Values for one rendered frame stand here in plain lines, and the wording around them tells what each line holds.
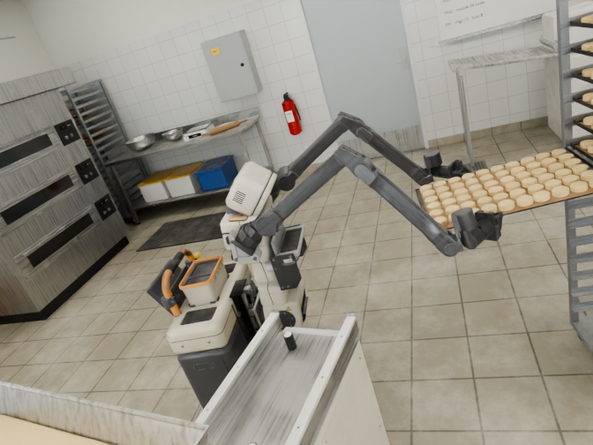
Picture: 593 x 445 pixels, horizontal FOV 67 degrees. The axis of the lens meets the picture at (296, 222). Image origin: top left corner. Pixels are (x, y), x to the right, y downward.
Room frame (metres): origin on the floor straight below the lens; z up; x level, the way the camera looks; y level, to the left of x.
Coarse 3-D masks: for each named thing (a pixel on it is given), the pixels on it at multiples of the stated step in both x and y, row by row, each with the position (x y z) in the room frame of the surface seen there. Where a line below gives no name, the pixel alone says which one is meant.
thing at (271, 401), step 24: (288, 336) 1.18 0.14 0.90; (312, 336) 1.22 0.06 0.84; (336, 336) 1.18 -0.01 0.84; (264, 360) 1.17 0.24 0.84; (288, 360) 1.14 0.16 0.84; (312, 360) 1.10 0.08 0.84; (360, 360) 1.11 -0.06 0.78; (264, 384) 1.07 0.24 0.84; (288, 384) 1.04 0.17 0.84; (312, 384) 1.01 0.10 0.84; (336, 384) 0.98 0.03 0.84; (360, 384) 1.07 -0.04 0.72; (240, 408) 1.00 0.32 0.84; (264, 408) 0.98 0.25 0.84; (288, 408) 0.95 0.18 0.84; (336, 408) 0.93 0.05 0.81; (360, 408) 1.03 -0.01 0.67; (216, 432) 0.94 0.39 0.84; (240, 432) 0.92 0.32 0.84; (264, 432) 0.89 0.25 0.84; (288, 432) 0.87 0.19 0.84; (336, 432) 0.90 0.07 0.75; (360, 432) 1.00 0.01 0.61; (384, 432) 1.12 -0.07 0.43
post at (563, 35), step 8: (560, 8) 1.61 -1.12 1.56; (560, 16) 1.61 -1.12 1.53; (560, 32) 1.61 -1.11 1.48; (568, 32) 1.61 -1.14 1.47; (560, 40) 1.62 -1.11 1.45; (568, 40) 1.61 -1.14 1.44; (560, 48) 1.62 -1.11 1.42; (560, 56) 1.62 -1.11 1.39; (568, 56) 1.61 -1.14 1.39; (560, 64) 1.62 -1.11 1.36; (568, 64) 1.61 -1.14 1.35; (560, 72) 1.63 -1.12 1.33; (560, 80) 1.63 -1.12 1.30; (568, 80) 1.61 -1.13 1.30; (560, 88) 1.63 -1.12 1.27; (568, 88) 1.61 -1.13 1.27; (560, 96) 1.63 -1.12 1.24; (560, 104) 1.64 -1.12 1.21; (568, 104) 1.61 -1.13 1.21; (560, 112) 1.64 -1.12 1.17; (568, 112) 1.61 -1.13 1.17; (568, 128) 1.61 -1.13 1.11; (568, 136) 1.61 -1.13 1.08; (568, 208) 1.61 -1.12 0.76; (568, 216) 1.61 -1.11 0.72; (568, 232) 1.62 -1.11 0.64; (568, 240) 1.62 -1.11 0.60; (568, 248) 1.62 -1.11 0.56; (568, 256) 1.62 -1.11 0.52; (568, 264) 1.63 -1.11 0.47; (576, 264) 1.61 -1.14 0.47; (568, 272) 1.63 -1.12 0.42; (568, 280) 1.63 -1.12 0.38; (568, 288) 1.64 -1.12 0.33; (568, 296) 1.64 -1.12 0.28; (576, 320) 1.61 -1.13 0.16
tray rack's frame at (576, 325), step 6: (582, 318) 1.62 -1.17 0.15; (588, 318) 1.61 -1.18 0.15; (576, 324) 1.59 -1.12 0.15; (582, 324) 1.58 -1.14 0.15; (588, 324) 1.57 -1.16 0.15; (576, 330) 1.57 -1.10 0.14; (582, 330) 1.55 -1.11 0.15; (588, 330) 1.54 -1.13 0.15; (582, 336) 1.51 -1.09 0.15; (588, 336) 1.50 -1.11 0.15; (588, 342) 1.47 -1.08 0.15; (588, 348) 1.46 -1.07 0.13
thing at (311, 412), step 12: (348, 324) 1.14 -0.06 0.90; (348, 336) 1.10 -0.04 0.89; (336, 348) 1.05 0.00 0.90; (348, 348) 1.08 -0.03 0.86; (336, 360) 1.01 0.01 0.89; (324, 372) 0.97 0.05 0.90; (336, 372) 1.00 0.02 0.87; (324, 384) 0.93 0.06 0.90; (312, 396) 0.90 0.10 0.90; (324, 396) 0.92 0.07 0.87; (312, 408) 0.86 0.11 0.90; (324, 408) 0.90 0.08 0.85; (300, 420) 0.84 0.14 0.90; (312, 420) 0.85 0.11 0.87; (300, 432) 0.80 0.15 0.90; (312, 432) 0.83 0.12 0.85; (288, 444) 0.78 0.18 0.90; (300, 444) 0.78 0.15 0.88
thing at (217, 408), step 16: (272, 320) 1.29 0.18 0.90; (256, 336) 1.23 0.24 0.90; (272, 336) 1.26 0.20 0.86; (256, 352) 1.18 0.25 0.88; (240, 368) 1.10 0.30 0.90; (224, 384) 1.05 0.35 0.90; (240, 384) 1.08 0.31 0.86; (224, 400) 1.01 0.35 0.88; (208, 416) 0.95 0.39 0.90; (224, 416) 0.99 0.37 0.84; (208, 432) 0.93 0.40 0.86
